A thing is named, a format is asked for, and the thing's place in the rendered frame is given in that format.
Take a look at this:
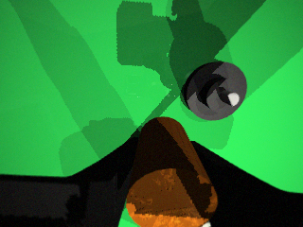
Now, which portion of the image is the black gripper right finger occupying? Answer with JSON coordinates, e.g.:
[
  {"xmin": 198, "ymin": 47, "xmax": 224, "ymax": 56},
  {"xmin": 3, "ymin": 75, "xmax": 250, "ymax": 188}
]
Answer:
[{"xmin": 190, "ymin": 141, "xmax": 303, "ymax": 227}]

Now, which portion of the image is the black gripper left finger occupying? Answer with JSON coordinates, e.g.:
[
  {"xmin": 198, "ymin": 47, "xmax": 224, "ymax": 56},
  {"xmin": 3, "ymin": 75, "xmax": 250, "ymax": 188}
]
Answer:
[{"xmin": 0, "ymin": 137, "xmax": 138, "ymax": 227}]

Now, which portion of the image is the orange knob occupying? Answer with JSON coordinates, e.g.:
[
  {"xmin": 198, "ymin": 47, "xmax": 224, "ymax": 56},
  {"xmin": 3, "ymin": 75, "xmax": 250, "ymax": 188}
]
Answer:
[{"xmin": 126, "ymin": 116, "xmax": 218, "ymax": 227}]

